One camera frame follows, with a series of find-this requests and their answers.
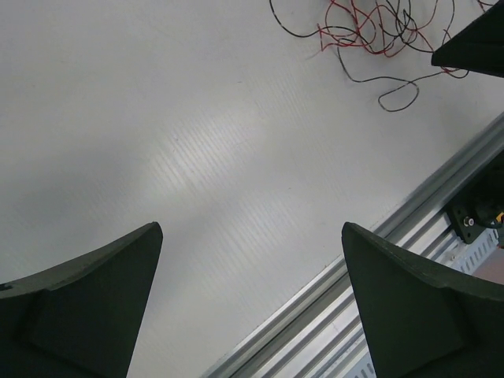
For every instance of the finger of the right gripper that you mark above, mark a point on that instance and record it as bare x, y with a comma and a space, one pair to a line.
478, 47

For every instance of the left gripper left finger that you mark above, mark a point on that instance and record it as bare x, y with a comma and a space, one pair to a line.
80, 318

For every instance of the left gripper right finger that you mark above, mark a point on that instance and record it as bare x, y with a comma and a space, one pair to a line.
421, 318

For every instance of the aluminium rail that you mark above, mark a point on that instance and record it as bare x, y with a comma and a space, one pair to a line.
310, 333

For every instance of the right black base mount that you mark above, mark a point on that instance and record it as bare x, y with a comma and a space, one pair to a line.
479, 204

